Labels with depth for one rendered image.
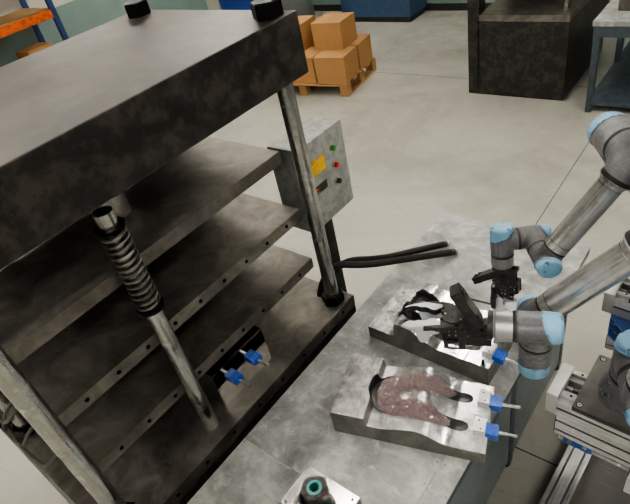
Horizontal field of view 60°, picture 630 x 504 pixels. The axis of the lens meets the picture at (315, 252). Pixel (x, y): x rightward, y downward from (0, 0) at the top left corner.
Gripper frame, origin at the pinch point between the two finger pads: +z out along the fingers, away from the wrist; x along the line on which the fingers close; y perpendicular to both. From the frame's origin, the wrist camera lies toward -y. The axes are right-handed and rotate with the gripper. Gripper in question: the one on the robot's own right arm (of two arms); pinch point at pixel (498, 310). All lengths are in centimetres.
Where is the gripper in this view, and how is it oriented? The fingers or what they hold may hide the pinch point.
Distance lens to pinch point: 209.8
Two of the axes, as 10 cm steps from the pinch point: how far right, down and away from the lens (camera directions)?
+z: 1.9, 8.5, 4.8
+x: 6.2, -4.9, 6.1
